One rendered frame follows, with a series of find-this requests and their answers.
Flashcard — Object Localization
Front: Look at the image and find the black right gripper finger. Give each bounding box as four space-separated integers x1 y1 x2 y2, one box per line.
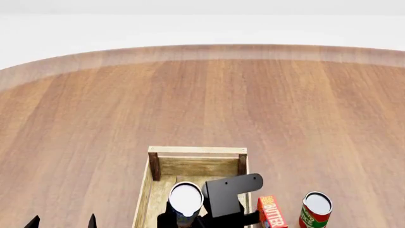
156 201 180 228
195 213 212 228

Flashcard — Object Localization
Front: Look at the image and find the wooden tray box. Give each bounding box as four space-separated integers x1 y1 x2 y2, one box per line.
132 145 254 228

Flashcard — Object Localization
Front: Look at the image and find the red butter box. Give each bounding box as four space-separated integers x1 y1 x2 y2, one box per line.
256 194 289 228

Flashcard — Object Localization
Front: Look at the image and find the red tomato sauce can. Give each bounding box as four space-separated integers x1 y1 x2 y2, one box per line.
298 191 333 228

